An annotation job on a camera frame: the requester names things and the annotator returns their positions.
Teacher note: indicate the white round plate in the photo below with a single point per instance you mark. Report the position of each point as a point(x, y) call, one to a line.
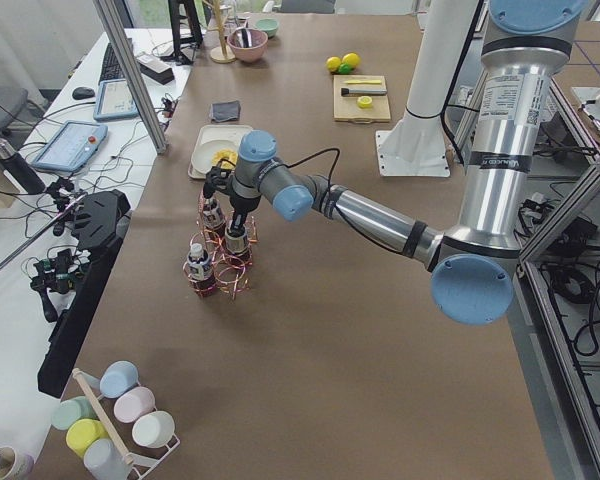
point(212, 153)

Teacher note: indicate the aluminium frame post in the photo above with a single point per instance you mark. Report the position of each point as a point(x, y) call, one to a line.
point(115, 31)

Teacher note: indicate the cream serving tray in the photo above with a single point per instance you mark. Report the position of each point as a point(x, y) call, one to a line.
point(233, 133)

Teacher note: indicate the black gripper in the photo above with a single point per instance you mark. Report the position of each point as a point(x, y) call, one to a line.
point(240, 207)

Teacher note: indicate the yellow lemon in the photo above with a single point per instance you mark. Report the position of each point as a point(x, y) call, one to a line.
point(333, 63)
point(351, 59)

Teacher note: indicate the wooden cutting board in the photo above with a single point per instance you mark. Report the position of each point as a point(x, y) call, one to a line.
point(345, 108)

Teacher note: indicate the half lemon slice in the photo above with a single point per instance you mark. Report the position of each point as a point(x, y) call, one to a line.
point(364, 102)

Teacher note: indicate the pink bowl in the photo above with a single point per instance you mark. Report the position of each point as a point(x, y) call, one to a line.
point(247, 44)

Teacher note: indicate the grey folded cloth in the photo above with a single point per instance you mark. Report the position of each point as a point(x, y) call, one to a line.
point(221, 112)

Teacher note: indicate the mint green bowl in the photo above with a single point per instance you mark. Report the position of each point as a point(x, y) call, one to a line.
point(269, 26)

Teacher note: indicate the light blue cup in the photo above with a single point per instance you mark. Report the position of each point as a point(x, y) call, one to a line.
point(118, 378)

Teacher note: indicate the glazed donut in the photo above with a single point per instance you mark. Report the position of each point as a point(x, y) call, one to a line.
point(225, 158)

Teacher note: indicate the copper wire bottle rack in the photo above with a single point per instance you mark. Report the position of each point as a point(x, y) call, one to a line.
point(230, 279)

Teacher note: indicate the green lime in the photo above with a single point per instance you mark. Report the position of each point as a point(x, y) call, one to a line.
point(344, 69)

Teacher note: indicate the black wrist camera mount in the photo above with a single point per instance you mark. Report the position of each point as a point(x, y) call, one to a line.
point(218, 179)

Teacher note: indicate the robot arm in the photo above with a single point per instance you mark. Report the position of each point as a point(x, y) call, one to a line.
point(471, 263)

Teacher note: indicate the black thermos bottle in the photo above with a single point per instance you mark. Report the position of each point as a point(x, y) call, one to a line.
point(19, 169)

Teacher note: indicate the tea bottle dark liquid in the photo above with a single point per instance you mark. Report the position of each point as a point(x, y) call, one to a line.
point(237, 246)

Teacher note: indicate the yellow lemon near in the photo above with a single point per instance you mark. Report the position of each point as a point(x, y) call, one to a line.
point(333, 63)

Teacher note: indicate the white cup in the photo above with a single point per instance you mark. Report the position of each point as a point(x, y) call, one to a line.
point(154, 429)

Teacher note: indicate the metal muddler rod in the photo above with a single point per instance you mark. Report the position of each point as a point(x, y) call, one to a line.
point(349, 91)

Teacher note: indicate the blue teach pendant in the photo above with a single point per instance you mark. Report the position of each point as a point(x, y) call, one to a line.
point(71, 147)
point(114, 101)

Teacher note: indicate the yellow cup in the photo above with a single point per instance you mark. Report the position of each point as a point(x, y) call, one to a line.
point(83, 433)

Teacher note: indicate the white wire cup rack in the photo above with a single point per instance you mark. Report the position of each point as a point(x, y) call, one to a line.
point(143, 460)

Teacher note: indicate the wooden mug tree stand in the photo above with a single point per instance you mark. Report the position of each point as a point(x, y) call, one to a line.
point(221, 54)

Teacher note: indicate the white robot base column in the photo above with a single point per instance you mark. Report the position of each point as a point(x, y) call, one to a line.
point(416, 144)

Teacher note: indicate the yellow lemon far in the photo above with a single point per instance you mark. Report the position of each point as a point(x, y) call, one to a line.
point(351, 59)

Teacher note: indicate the lilac pink cup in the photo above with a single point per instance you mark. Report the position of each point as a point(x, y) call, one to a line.
point(133, 404)

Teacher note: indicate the pale green cup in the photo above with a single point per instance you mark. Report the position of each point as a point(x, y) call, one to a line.
point(70, 411)

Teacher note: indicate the yellow plastic knife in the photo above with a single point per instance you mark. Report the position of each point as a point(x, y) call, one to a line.
point(363, 82)

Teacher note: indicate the grey blue cup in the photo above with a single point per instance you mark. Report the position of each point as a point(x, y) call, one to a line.
point(104, 462)

